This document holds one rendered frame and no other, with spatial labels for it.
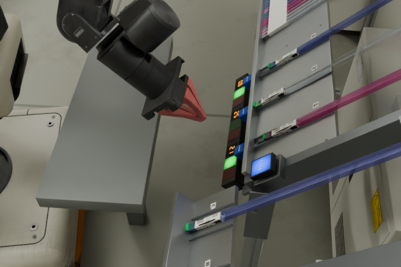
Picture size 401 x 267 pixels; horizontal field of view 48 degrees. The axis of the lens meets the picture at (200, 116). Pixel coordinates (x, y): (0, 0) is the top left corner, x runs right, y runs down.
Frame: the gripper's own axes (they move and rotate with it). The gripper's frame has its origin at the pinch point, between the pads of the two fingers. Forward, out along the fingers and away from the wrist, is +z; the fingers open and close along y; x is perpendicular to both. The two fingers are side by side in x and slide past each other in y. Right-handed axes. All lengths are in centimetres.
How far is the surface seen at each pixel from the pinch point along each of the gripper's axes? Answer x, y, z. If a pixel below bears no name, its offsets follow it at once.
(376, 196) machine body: -4, 13, 54
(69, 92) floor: 115, 88, 14
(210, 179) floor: 65, 49, 63
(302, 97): -6.4, 17.1, 20.3
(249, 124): 5.6, 14.3, 18.2
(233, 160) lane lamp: 12.5, 9.7, 21.4
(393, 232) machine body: -8, 0, 50
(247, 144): 5.8, 8.9, 18.2
